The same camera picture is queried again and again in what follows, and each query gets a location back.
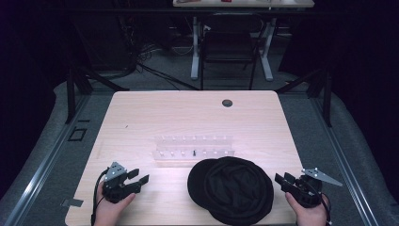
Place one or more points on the clear acrylic peg rack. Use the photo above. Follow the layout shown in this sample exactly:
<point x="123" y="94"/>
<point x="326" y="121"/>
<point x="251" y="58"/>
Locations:
<point x="194" y="147"/>

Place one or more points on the black tape rectangle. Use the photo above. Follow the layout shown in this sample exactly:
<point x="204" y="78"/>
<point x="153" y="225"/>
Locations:
<point x="70" y="135"/>

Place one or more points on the white-legged desk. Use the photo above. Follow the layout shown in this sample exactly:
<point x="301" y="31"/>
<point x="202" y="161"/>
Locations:
<point x="244" y="3"/>

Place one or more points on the black metal stand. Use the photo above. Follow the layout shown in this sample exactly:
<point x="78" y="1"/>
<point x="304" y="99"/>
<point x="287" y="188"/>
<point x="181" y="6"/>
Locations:
<point x="71" y="94"/>
<point x="327" y="97"/>

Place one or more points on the black chair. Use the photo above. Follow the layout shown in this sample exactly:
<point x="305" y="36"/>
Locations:
<point x="230" y="44"/>

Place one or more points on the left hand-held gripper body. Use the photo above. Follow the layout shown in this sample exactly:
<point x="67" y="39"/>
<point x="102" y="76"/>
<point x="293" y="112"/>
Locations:
<point x="117" y="186"/>

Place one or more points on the black cloth hat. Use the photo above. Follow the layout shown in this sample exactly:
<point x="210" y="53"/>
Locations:
<point x="233" y="190"/>

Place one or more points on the person's left hand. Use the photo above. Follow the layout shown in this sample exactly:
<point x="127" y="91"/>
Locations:
<point x="108" y="212"/>

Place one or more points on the aluminium floor rail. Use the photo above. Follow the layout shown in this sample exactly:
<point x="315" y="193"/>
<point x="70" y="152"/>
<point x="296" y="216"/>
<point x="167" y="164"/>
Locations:
<point x="44" y="166"/>
<point x="345" y="163"/>

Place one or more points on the grey table grommet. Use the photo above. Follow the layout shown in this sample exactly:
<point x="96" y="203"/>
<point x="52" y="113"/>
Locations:
<point x="227" y="103"/>

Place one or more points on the person's right hand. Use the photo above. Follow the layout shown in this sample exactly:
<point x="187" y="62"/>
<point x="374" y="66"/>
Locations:
<point x="310" y="216"/>

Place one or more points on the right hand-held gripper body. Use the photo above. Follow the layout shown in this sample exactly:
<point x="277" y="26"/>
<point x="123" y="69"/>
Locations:
<point x="309" y="191"/>

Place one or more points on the grey tape strip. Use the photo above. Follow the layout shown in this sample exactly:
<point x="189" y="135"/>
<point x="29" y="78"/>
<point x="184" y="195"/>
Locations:
<point x="72" y="202"/>

